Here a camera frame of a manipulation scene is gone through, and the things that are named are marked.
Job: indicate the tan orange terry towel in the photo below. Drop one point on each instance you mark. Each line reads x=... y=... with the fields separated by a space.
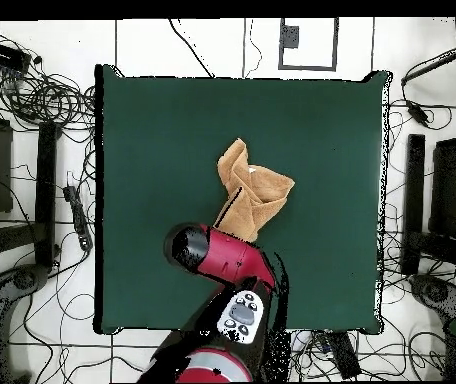
x=260 y=188

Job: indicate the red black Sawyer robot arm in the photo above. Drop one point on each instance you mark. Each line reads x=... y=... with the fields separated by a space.
x=228 y=256

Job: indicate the dark green table cloth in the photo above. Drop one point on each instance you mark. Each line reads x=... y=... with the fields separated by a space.
x=152 y=140

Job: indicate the black power strip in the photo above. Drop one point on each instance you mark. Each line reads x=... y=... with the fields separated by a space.
x=344 y=354
x=78 y=216

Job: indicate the black floor bar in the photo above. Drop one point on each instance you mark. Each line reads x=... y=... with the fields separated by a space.
x=414 y=200
x=46 y=192

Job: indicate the grey stand foot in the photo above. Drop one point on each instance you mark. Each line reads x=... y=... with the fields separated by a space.
x=26 y=280
x=436 y=294

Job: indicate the black power adapter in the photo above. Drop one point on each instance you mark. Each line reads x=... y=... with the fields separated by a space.
x=417 y=112

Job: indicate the black network switch box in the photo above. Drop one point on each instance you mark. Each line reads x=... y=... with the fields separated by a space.
x=4 y=54

